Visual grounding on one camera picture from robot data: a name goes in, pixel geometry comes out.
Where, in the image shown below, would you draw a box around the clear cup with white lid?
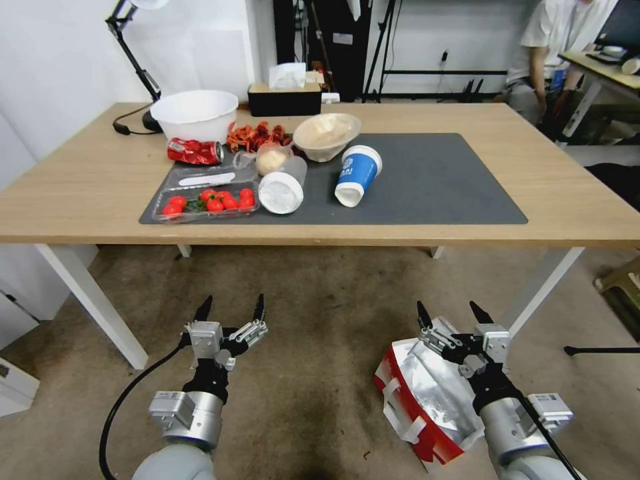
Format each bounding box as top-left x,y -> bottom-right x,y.
257,155 -> 309,215

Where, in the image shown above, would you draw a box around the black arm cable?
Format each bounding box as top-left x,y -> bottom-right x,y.
499,369 -> 584,480
98,333 -> 195,480

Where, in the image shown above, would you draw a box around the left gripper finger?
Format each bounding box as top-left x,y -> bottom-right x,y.
193,294 -> 215,325
228,293 -> 269,351

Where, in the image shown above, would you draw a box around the white tissue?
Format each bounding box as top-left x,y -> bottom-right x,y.
267,61 -> 307,91

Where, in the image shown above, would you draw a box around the black tissue box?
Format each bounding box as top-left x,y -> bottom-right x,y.
247,81 -> 324,118

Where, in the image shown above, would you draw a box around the black floor stand leg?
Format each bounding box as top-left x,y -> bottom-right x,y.
563,344 -> 640,357

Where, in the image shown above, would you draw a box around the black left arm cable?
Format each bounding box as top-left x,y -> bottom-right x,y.
98,333 -> 195,480

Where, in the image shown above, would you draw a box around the clear plastic tomato tray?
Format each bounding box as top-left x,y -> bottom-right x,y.
153,166 -> 262,225

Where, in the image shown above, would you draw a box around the black desk lamp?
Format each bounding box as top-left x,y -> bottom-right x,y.
104,0 -> 172,136

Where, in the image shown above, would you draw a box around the black tripod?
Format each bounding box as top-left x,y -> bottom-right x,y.
361,0 -> 402,105

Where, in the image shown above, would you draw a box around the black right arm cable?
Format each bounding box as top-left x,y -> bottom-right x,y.
499,369 -> 584,480

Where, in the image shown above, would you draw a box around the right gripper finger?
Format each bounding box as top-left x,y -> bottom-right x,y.
468,300 -> 495,327
415,300 -> 464,357

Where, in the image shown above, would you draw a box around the dark computer monitor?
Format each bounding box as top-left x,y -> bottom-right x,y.
593,0 -> 640,49

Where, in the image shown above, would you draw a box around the crushed red soda can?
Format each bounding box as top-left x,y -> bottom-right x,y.
166,137 -> 225,165

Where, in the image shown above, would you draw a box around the clear bag with bun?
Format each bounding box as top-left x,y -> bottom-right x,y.
233,141 -> 297,177

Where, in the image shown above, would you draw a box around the person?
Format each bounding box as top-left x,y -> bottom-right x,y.
503,0 -> 622,127

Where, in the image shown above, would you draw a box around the dark grey desk mat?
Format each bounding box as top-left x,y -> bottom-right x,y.
138,131 -> 529,227

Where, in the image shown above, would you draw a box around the red crayfish shells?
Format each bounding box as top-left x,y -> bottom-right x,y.
227,119 -> 294,154

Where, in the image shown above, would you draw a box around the white cabinet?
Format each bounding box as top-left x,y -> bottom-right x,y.
0,243 -> 99,351

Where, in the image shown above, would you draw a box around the wooden desk with white frame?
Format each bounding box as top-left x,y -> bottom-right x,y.
556,49 -> 640,147

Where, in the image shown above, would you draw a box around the blue white paper cup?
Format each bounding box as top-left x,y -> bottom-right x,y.
333,144 -> 384,208

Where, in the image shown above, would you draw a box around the white cardboard box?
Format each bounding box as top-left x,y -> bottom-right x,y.
0,356 -> 41,419

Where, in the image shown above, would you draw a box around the black cabinet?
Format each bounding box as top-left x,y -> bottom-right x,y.
272,0 -> 375,103

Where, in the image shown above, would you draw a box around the beige paper bowl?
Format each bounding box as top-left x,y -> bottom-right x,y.
292,112 -> 363,163

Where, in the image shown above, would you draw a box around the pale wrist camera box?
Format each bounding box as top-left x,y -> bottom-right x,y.
473,323 -> 511,367
185,321 -> 224,361

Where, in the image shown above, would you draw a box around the red silver food delivery bag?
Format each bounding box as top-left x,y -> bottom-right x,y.
372,315 -> 489,467

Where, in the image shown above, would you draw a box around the white plastic bowl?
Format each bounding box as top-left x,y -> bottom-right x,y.
149,89 -> 240,145

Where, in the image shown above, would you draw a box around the wooden table with white legs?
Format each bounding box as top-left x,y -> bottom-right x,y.
0,101 -> 640,371

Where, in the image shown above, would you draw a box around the green plastic stool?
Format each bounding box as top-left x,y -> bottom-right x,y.
593,259 -> 640,343

